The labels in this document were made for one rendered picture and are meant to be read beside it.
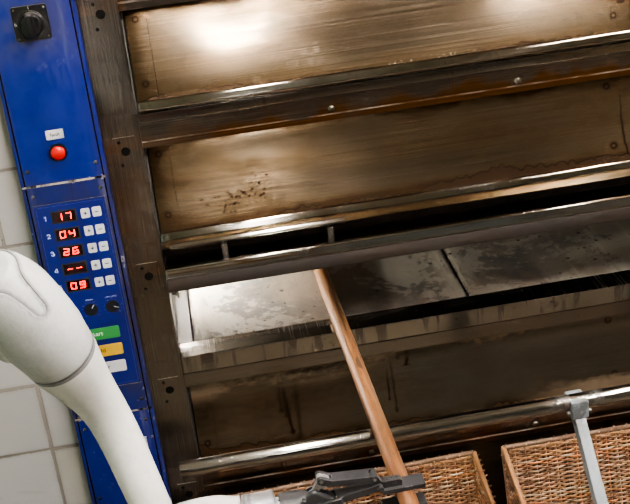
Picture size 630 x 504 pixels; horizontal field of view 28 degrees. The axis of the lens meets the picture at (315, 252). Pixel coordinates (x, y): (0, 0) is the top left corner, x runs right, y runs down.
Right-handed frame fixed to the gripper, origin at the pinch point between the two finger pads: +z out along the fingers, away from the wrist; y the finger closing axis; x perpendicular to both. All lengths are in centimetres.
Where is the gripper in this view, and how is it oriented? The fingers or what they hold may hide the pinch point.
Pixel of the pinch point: (404, 493)
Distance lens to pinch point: 206.5
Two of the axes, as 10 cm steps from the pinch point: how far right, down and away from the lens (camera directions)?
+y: 1.1, 9.0, 4.3
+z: 9.8, -1.6, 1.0
